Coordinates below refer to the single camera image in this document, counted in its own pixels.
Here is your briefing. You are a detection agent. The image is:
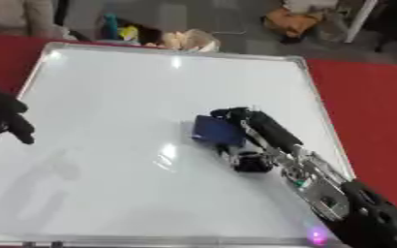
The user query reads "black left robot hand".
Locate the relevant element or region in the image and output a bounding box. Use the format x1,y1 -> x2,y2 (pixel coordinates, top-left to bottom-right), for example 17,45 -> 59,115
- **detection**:
0,86 -> 38,145

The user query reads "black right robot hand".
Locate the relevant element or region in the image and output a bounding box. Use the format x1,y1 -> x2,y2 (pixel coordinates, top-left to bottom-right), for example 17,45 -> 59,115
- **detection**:
208,106 -> 307,173

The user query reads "blue whiteboard eraser brush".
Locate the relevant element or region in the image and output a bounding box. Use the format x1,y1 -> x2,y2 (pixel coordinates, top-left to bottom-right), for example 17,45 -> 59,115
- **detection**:
190,114 -> 248,147

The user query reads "person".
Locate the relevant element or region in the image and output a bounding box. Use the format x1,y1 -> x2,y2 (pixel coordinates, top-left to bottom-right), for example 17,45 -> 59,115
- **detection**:
0,0 -> 74,41

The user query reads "orange bag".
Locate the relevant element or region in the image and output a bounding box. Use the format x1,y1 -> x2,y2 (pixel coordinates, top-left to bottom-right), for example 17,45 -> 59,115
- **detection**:
260,7 -> 327,41

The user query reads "white table leg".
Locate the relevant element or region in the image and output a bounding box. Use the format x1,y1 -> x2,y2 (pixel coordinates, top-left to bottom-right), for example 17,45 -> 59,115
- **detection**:
342,0 -> 381,45

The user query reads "bag of colourful items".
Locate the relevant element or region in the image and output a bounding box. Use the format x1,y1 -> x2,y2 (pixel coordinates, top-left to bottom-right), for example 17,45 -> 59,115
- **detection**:
97,13 -> 223,53

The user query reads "white whiteboard with silver frame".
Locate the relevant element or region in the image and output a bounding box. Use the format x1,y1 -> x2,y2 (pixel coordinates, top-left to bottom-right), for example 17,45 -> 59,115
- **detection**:
0,41 -> 358,248

